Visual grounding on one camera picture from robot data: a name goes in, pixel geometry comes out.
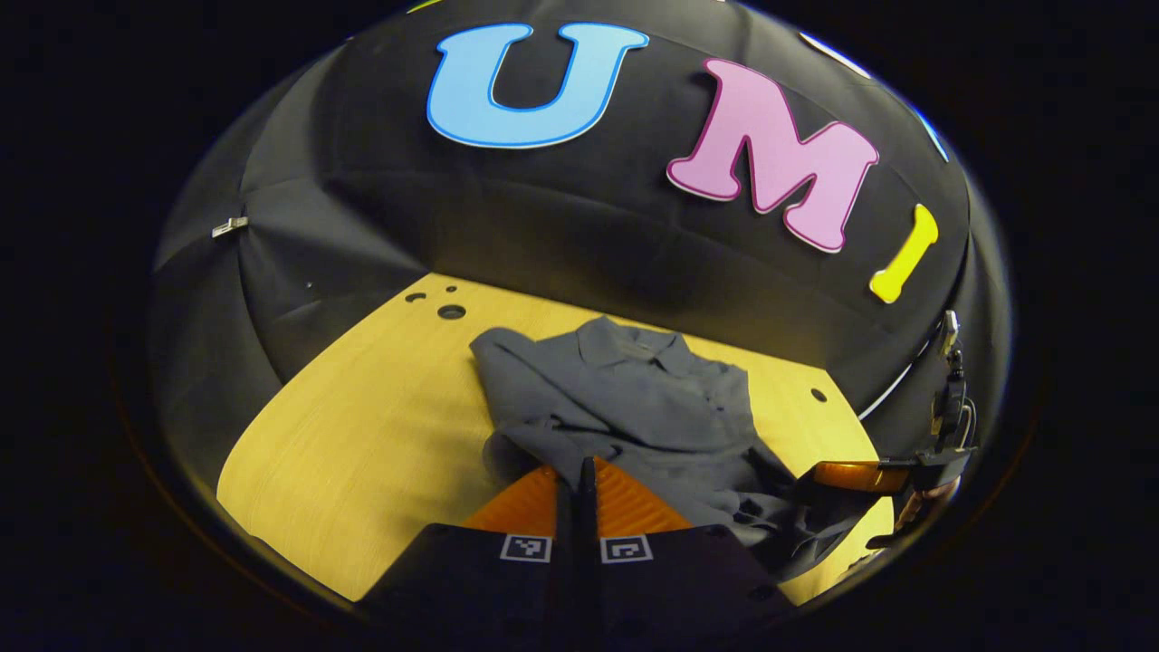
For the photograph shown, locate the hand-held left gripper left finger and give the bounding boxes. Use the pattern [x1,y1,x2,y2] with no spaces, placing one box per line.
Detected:
[358,465,580,639]

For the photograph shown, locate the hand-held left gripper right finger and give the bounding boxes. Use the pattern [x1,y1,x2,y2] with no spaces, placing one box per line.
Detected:
[579,455,798,639]

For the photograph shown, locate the grey collared shirt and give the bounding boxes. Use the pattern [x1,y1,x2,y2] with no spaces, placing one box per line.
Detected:
[469,315,875,580]

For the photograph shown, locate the black backdrop cloth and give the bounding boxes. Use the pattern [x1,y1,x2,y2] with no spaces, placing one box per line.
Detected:
[149,0,1011,508]

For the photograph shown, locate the thin white pole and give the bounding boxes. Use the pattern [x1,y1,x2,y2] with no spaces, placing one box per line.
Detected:
[858,335,938,422]

